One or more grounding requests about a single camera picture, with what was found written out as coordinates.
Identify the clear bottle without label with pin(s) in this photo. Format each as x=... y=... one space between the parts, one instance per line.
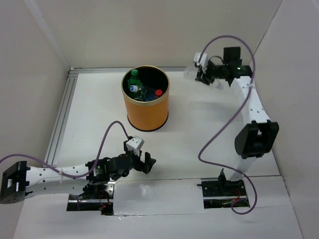
x=194 y=73

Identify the clear bottle blue label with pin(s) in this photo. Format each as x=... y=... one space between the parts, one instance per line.
x=149 y=94

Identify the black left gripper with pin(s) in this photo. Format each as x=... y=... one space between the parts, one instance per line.
x=146 y=167

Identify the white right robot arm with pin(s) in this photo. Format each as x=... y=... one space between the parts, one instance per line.
x=257 y=136

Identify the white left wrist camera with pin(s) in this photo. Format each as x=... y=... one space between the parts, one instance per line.
x=135 y=144

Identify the crushed green plastic bottle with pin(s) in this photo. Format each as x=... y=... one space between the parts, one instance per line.
x=134 y=79

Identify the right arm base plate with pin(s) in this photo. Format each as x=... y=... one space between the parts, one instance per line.
x=216 y=197

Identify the orange cylindrical bin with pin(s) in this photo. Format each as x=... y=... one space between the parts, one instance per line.
x=152 y=115

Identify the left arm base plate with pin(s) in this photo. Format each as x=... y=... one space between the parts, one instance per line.
x=94 y=198

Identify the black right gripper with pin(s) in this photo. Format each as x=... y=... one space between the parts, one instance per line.
x=206 y=75

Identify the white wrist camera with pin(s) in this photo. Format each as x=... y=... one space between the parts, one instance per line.
x=135 y=144
x=201 y=61

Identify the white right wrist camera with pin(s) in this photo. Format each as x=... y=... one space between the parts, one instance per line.
x=201 y=61

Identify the small clear bottle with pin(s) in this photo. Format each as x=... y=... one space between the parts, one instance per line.
x=137 y=91

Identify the clear bottle red label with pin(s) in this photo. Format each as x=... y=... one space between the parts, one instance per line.
x=157 y=94

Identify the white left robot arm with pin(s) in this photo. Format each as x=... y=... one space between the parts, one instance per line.
x=86 y=181

